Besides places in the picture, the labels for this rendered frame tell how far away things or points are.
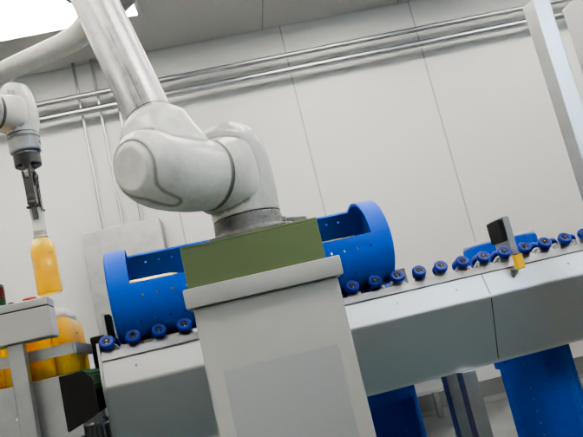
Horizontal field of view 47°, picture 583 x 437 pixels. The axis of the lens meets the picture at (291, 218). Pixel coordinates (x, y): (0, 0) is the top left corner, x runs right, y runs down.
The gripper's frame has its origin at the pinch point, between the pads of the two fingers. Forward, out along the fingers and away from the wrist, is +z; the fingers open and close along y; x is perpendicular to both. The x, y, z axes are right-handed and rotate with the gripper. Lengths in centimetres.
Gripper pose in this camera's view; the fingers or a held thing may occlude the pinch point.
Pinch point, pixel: (38, 222)
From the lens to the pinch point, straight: 204.7
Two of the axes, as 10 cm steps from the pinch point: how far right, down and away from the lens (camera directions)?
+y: -1.7, 2.0, 9.7
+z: 2.3, 9.6, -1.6
